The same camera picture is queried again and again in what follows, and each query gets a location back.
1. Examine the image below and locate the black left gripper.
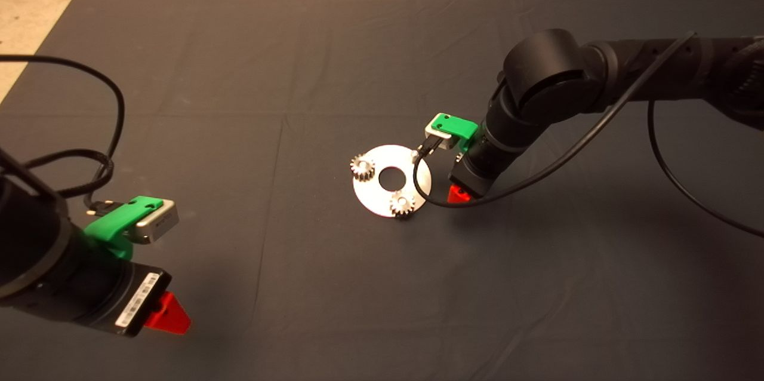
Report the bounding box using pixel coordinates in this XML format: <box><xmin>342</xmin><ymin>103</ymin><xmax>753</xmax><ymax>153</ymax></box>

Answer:
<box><xmin>72</xmin><ymin>263</ymin><xmax>193</xmax><ymax>338</ymax></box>

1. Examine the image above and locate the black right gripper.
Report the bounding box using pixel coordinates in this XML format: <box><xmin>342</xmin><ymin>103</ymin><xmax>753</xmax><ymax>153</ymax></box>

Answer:
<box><xmin>448</xmin><ymin>154</ymin><xmax>502</xmax><ymax>204</ymax></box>

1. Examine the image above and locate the round metal carrier plate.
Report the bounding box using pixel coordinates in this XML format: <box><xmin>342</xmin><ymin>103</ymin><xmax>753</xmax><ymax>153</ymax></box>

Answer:
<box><xmin>352</xmin><ymin>144</ymin><xmax>432</xmax><ymax>219</ymax></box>

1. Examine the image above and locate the dark grey table cloth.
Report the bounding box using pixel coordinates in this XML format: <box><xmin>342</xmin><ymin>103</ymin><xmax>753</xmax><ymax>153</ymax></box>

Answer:
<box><xmin>0</xmin><ymin>0</ymin><xmax>764</xmax><ymax>381</ymax></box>

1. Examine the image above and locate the thick black right camera cable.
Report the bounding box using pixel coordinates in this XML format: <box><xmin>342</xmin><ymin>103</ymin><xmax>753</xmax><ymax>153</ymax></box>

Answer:
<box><xmin>412</xmin><ymin>31</ymin><xmax>764</xmax><ymax>238</ymax></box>

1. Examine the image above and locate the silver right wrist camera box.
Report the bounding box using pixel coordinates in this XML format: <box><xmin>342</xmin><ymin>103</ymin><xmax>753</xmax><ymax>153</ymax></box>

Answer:
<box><xmin>424</xmin><ymin>121</ymin><xmax>457</xmax><ymax>150</ymax></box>

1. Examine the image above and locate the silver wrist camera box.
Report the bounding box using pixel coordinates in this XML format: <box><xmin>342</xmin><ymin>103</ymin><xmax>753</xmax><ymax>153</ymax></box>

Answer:
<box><xmin>134</xmin><ymin>199</ymin><xmax>180</xmax><ymax>244</ymax></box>
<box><xmin>424</xmin><ymin>121</ymin><xmax>457</xmax><ymax>150</ymax></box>

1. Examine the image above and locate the green right camera mount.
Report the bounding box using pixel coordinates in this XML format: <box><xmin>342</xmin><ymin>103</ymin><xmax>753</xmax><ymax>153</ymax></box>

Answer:
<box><xmin>431</xmin><ymin>113</ymin><xmax>480</xmax><ymax>149</ymax></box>

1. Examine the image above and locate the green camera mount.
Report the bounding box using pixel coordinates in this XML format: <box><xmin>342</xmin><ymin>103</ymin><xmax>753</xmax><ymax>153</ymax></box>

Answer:
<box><xmin>431</xmin><ymin>113</ymin><xmax>480</xmax><ymax>149</ymax></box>
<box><xmin>84</xmin><ymin>196</ymin><xmax>165</xmax><ymax>261</ymax></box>

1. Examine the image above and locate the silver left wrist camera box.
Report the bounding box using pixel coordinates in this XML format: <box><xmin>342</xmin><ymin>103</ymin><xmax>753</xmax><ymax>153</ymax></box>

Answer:
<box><xmin>134</xmin><ymin>199</ymin><xmax>180</xmax><ymax>244</ymax></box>

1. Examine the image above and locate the green left camera mount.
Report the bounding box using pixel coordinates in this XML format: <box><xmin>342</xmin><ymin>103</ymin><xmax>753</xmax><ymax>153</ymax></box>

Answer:
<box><xmin>84</xmin><ymin>196</ymin><xmax>165</xmax><ymax>261</ymax></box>

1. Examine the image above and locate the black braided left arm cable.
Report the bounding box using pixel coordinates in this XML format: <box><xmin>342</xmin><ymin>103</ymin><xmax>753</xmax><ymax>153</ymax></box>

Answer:
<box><xmin>15</xmin><ymin>150</ymin><xmax>115</xmax><ymax>199</ymax></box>

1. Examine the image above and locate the thin black left camera cable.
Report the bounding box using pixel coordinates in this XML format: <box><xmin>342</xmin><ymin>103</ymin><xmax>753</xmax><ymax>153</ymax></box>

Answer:
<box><xmin>0</xmin><ymin>55</ymin><xmax>126</xmax><ymax>216</ymax></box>

